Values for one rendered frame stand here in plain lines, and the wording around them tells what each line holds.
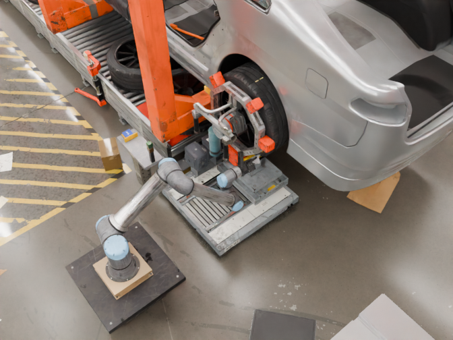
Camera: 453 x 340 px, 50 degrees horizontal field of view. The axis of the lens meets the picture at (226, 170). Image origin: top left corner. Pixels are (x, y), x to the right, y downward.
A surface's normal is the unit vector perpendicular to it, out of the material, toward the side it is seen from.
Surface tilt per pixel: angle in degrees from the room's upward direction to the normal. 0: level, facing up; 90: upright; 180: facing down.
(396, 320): 0
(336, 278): 0
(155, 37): 90
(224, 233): 0
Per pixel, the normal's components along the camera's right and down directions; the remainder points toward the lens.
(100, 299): -0.01, -0.65
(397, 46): 0.22, -0.39
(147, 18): 0.62, 0.58
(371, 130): -0.23, 0.75
